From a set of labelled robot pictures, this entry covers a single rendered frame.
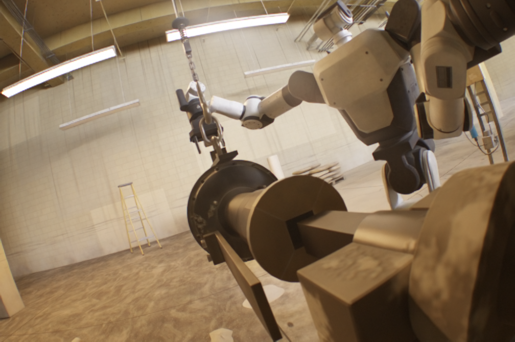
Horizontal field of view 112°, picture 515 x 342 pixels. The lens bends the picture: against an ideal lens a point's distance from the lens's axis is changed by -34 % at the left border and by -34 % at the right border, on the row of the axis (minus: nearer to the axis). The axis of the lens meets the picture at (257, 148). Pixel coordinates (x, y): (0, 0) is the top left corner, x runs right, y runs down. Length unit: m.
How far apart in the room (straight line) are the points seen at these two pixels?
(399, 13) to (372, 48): 0.12
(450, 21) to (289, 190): 0.30
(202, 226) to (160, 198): 7.70
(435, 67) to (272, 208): 0.28
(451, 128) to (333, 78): 0.37
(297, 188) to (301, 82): 0.60
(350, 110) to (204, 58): 8.98
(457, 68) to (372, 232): 0.26
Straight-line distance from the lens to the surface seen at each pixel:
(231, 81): 9.29
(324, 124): 9.93
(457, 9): 0.35
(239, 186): 0.70
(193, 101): 0.99
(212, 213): 0.70
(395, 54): 0.71
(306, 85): 0.87
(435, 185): 0.82
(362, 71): 0.71
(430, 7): 0.42
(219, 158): 0.64
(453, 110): 0.50
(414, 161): 0.81
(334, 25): 0.81
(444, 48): 0.35
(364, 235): 0.19
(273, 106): 0.99
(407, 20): 0.70
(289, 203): 0.33
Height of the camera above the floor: 1.00
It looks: 5 degrees up
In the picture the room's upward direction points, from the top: 19 degrees counter-clockwise
